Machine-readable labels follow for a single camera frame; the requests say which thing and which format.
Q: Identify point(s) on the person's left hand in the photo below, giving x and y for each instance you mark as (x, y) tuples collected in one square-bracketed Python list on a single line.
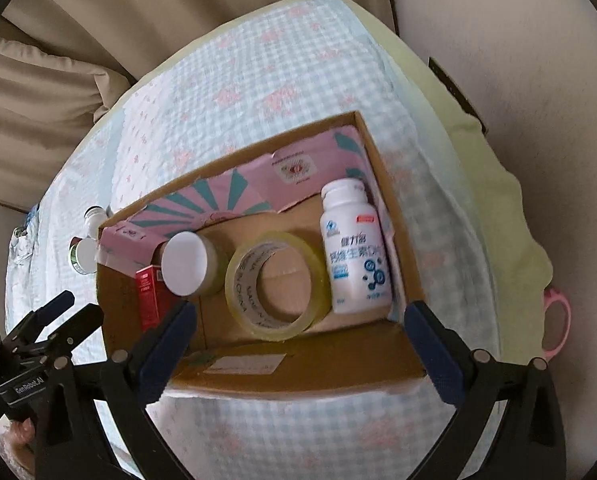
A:
[(16, 445)]

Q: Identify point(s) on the beige curtain left panel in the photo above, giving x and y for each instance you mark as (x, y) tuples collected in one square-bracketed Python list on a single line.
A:
[(48, 104)]

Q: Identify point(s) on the black cap small white bottle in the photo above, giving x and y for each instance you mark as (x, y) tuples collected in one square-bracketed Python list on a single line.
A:
[(94, 217)]

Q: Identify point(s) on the red medicine box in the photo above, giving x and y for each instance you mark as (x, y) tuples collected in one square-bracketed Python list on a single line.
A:
[(154, 298)]

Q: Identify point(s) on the beige curtain panel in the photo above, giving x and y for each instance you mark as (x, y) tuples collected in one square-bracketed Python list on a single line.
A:
[(203, 5), (48, 104)]

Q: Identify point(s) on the blue checkered floral bedsheet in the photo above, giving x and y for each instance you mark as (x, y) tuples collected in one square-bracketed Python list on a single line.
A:
[(373, 435)]

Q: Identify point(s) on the cardboard box pink lining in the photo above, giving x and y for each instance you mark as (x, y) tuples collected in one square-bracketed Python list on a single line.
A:
[(270, 186)]

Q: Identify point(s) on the white lid round jar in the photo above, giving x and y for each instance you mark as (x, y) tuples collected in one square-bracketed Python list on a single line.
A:
[(192, 265)]

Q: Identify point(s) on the tall white pill bottle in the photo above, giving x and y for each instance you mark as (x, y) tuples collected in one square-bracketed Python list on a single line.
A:
[(359, 272)]

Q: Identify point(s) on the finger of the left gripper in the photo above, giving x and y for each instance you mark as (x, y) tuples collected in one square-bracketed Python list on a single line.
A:
[(69, 335), (41, 317)]

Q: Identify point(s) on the pink ring handle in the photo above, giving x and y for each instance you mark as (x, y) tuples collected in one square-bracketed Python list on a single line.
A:
[(558, 322)]

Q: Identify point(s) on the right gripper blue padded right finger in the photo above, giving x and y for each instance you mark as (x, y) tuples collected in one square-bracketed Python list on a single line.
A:
[(462, 381)]

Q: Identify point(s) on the clear tape roll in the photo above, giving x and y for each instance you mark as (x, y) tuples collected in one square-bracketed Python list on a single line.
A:
[(276, 287)]

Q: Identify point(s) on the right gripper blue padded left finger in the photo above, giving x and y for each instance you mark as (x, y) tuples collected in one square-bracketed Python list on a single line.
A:
[(132, 380)]

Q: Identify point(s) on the green label white bottle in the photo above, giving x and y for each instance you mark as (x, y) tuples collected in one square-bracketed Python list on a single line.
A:
[(83, 255)]

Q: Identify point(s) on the beige curtain right panel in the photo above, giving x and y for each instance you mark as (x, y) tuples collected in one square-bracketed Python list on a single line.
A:
[(203, 5)]

